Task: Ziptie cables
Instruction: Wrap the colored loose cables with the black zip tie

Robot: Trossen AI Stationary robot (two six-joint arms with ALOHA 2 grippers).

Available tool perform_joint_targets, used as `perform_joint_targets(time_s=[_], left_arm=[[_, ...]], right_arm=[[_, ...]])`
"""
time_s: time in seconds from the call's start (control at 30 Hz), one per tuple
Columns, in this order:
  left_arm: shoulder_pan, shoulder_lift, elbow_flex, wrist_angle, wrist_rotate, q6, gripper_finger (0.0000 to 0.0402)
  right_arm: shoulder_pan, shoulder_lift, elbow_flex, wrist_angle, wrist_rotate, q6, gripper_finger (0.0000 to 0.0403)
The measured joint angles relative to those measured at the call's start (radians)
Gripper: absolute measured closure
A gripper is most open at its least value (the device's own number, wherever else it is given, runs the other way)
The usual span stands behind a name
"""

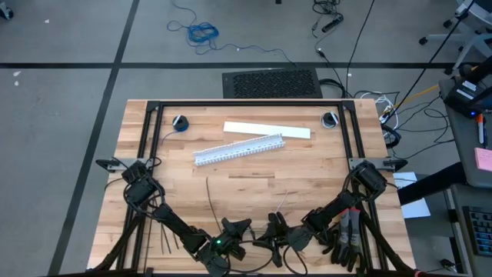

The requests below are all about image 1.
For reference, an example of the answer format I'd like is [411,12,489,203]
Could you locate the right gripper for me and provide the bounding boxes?
[252,211,315,269]

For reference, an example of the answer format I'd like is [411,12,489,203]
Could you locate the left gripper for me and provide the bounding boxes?
[194,217,254,277]

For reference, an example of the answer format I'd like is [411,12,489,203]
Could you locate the white paper sheet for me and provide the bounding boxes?
[392,172,431,219]

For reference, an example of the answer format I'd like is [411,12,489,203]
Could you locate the black perforated floor mat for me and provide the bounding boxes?
[221,68,324,99]

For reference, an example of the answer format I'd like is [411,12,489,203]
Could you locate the black desk leg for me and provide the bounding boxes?
[397,161,468,205]

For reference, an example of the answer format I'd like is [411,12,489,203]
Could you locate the black keyboard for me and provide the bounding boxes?
[462,205,492,258]

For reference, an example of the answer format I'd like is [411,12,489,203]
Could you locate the grey side desk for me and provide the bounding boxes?
[437,75,492,189]

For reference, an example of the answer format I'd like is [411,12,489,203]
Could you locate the black power strip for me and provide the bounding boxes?
[321,14,344,33]

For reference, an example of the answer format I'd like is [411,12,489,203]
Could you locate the pink sticky notes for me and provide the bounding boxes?
[474,147,492,173]

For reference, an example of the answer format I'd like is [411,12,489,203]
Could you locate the orange capped marker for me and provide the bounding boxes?
[476,114,486,145]

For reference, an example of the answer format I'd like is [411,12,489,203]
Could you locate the black label printer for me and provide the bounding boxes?
[441,75,492,118]

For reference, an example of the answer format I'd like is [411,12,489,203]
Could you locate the grey office chair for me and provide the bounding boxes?
[418,0,492,76]

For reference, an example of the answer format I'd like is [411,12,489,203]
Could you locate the white slotted cable duct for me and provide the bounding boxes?
[193,133,286,167]

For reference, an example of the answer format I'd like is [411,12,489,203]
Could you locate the white flat duct cover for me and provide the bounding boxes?
[223,121,311,140]

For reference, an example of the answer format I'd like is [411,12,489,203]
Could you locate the black aluminium table frame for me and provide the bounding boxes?
[94,98,416,277]

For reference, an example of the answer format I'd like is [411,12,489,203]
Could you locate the white cable bundle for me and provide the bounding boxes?
[378,92,400,128]

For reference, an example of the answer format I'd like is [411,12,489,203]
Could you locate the blue cable coil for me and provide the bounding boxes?
[166,2,297,67]

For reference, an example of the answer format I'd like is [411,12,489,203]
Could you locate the yellow floor cable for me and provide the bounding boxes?
[399,84,441,107]

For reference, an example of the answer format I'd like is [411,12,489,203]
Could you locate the thin black hanging cable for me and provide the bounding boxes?
[344,0,377,98]

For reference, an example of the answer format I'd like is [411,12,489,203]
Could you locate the thick black hanging cable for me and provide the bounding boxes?
[384,0,477,120]

